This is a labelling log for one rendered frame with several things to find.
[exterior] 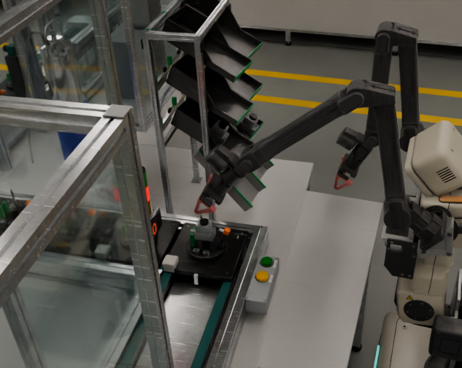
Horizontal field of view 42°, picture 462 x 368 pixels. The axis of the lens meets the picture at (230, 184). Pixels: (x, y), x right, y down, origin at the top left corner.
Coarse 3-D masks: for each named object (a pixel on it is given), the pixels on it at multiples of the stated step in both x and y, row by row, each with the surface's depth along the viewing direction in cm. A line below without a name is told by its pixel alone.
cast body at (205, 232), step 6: (198, 222) 202; (204, 222) 201; (210, 222) 202; (198, 228) 201; (204, 228) 200; (210, 228) 203; (198, 234) 203; (204, 234) 202; (210, 234) 202; (204, 240) 204; (210, 240) 203
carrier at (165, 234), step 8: (168, 224) 220; (176, 224) 220; (160, 232) 217; (168, 232) 217; (176, 232) 217; (160, 240) 213; (168, 240) 213; (160, 248) 210; (168, 248) 211; (160, 256) 207; (160, 264) 205
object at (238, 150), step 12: (180, 108) 211; (192, 108) 221; (180, 120) 210; (192, 120) 207; (216, 120) 219; (192, 132) 210; (228, 132) 220; (216, 144) 209; (228, 144) 216; (240, 144) 218
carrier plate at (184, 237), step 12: (192, 228) 218; (216, 228) 217; (180, 240) 213; (228, 240) 212; (240, 240) 211; (180, 252) 208; (228, 252) 207; (240, 252) 207; (180, 264) 203; (192, 264) 203; (204, 264) 202; (216, 264) 202; (228, 264) 202; (204, 276) 200; (216, 276) 198; (228, 276) 198
